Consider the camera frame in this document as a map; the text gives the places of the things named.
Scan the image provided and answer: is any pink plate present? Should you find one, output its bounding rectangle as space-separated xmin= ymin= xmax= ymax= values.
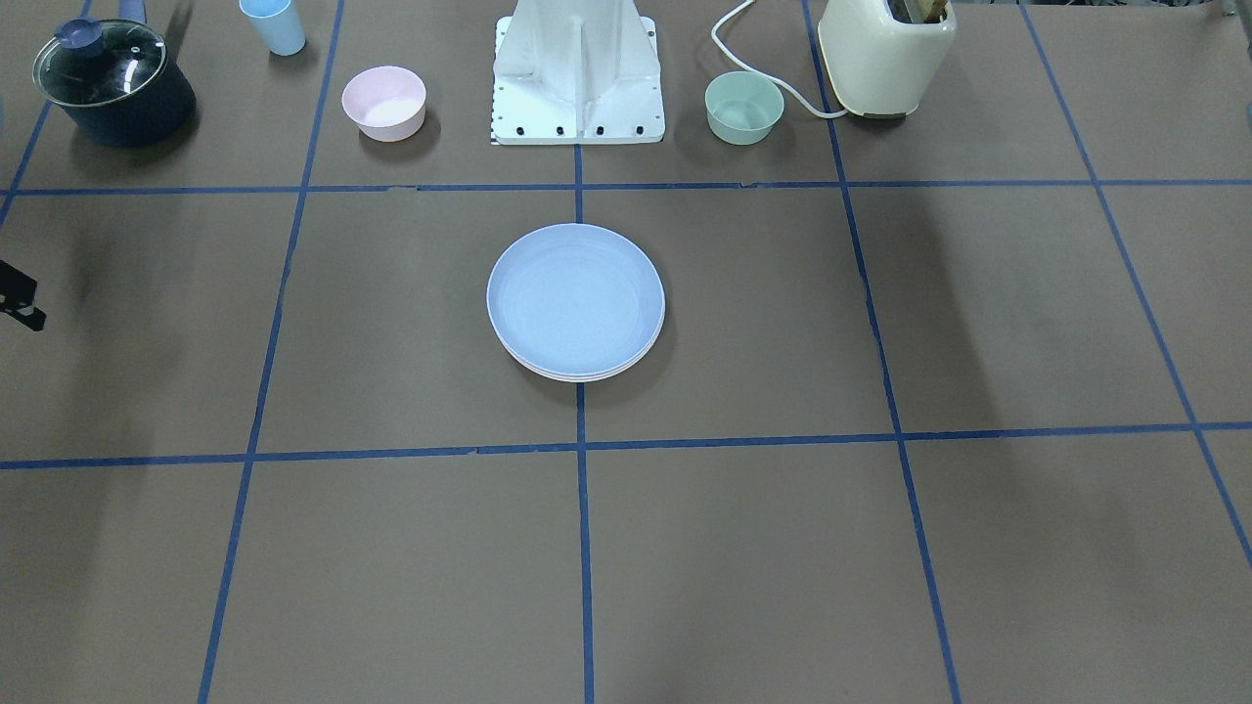
xmin=500 ymin=332 xmax=660 ymax=375

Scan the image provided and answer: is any blue plate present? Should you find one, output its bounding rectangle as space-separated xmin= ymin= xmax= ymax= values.
xmin=486 ymin=223 xmax=666 ymax=375

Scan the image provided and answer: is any dark blue pot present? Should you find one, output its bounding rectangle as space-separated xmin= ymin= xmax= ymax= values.
xmin=43 ymin=1 xmax=198 ymax=148

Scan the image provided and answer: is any glass pot lid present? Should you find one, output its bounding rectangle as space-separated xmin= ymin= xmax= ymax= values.
xmin=31 ymin=18 xmax=169 ymax=108

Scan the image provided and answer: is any light blue cup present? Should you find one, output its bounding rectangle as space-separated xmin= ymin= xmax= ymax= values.
xmin=239 ymin=0 xmax=307 ymax=58

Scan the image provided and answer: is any pink bowl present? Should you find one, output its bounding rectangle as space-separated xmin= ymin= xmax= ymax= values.
xmin=341 ymin=66 xmax=426 ymax=143

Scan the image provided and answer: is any cream white plate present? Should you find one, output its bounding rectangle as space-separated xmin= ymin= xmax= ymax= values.
xmin=513 ymin=355 xmax=644 ymax=383

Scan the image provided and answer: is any green bowl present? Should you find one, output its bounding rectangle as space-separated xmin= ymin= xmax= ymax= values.
xmin=704 ymin=71 xmax=785 ymax=147

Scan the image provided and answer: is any cream toaster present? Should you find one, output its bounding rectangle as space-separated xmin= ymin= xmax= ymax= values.
xmin=818 ymin=1 xmax=959 ymax=119

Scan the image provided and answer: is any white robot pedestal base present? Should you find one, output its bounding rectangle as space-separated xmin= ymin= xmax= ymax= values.
xmin=490 ymin=1 xmax=667 ymax=147

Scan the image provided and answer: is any white toaster cable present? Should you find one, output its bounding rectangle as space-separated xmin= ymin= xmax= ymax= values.
xmin=710 ymin=0 xmax=848 ymax=120

